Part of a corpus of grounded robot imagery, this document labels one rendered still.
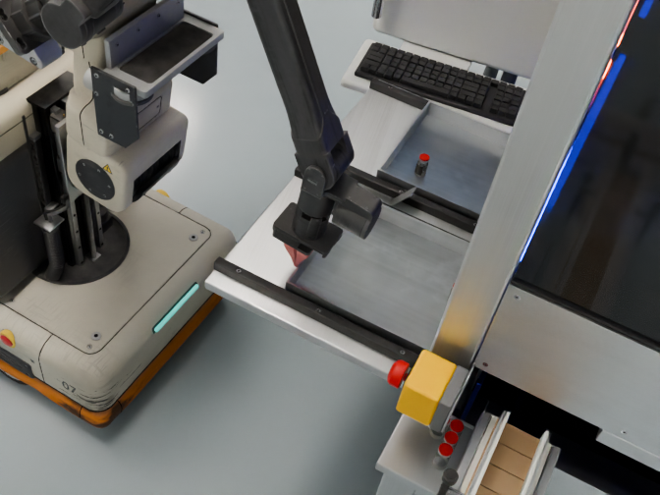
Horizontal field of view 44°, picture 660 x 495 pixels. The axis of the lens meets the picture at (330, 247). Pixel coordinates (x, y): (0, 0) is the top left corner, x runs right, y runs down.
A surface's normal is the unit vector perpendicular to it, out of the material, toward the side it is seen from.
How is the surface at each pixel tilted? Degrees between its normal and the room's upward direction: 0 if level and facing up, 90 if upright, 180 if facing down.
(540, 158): 90
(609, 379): 90
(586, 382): 90
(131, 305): 0
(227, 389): 0
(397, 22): 90
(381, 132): 0
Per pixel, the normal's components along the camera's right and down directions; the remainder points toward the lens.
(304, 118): -0.45, 0.58
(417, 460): 0.12, -0.66
